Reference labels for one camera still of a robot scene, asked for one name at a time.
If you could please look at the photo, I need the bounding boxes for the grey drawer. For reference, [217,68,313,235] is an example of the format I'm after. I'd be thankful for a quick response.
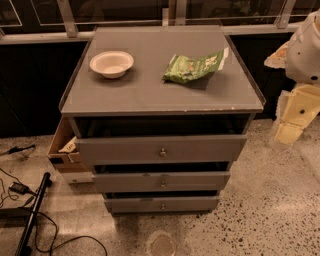
[104,196,219,214]
[92,171,230,193]
[76,135,247,165]

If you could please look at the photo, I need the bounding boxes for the black pole on floor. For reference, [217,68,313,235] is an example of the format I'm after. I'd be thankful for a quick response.
[15,172,52,256]

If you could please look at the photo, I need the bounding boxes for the grey drawer cabinet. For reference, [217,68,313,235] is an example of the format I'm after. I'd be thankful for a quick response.
[60,26,265,201]

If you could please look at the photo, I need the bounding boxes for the black power adapter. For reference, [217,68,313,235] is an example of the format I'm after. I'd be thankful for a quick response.
[9,182,29,195]

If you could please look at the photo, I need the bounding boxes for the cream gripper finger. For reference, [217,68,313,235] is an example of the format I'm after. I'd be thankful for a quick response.
[275,123,303,144]
[264,42,289,69]

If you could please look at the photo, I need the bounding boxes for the green snack bag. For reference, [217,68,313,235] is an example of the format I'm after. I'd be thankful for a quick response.
[162,48,229,84]

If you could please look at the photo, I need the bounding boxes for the metal window railing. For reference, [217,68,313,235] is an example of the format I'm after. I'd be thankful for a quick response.
[0,0,320,46]

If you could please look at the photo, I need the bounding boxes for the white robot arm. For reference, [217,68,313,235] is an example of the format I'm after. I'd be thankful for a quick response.
[264,9,320,144]

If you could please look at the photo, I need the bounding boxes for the open cardboard box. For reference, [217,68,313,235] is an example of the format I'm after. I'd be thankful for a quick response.
[48,117,92,184]

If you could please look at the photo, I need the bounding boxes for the grey bottom drawer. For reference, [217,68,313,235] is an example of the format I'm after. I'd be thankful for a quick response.
[104,196,219,214]

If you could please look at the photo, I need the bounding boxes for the black floor cable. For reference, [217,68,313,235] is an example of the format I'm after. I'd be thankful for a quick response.
[0,167,109,256]

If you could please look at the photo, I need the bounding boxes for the white paper bowl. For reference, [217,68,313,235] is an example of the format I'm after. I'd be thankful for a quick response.
[89,51,134,79]

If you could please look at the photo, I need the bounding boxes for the grey middle drawer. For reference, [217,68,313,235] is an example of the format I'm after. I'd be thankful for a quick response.
[92,171,230,193]

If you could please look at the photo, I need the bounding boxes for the grey top drawer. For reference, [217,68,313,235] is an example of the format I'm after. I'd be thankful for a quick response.
[76,135,247,165]

